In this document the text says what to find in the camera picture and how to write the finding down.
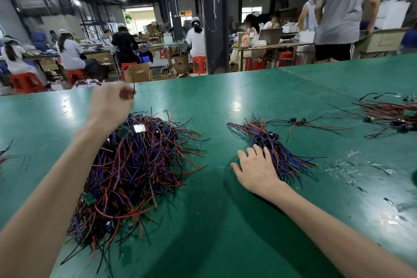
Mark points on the person's left hand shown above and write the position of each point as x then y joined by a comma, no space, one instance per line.
109,105

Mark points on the colourful snack packet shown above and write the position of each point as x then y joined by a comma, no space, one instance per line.
245,40

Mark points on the person's left forearm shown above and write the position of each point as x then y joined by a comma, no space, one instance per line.
45,203

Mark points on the person's right forearm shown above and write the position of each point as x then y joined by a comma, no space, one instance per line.
329,238

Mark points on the person's right middle finger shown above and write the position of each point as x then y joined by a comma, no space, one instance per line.
252,153

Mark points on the clear plastic scraps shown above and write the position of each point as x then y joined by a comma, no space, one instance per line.
342,168

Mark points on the dark steel pillar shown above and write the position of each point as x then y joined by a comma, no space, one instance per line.
215,27
174,4

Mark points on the white tag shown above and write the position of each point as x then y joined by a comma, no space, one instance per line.
139,128

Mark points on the grey laptop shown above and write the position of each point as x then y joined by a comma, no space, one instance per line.
270,36

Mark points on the green circuit board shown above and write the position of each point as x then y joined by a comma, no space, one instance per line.
89,199
123,131

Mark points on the person's left fingers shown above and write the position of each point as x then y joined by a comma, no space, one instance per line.
127,93

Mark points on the red plastic stool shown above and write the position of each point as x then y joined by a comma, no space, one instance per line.
127,67
199,64
285,58
75,75
255,64
26,83

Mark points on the cardboard box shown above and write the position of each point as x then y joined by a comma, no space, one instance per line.
180,64
138,73
101,58

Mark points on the person's right thumb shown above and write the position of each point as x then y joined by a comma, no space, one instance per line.
237,169

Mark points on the shallow cardboard tray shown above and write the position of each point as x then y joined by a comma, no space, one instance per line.
381,41

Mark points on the person's right hand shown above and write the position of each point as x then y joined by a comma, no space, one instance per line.
257,175

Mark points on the white sheets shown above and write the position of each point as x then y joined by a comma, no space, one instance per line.
392,14

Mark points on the wooden work table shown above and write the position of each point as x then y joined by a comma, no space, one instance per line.
277,46

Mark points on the person's right little finger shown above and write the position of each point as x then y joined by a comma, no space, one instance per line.
267,154

